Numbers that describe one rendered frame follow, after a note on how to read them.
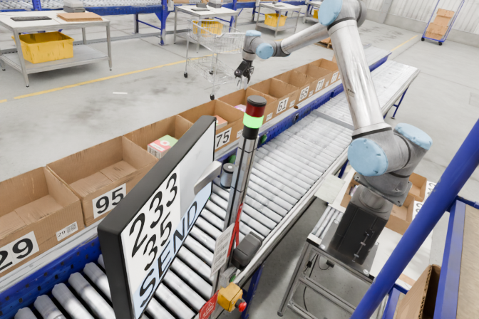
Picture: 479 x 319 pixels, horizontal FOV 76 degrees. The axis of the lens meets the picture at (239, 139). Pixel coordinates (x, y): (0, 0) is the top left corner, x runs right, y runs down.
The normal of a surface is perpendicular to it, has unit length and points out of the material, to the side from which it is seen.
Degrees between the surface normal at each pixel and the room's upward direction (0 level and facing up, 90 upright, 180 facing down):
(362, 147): 92
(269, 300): 0
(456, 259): 0
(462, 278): 0
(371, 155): 93
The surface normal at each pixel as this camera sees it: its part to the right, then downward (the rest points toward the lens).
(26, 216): 0.17, -0.85
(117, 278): -0.28, 0.47
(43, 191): 0.79, 0.41
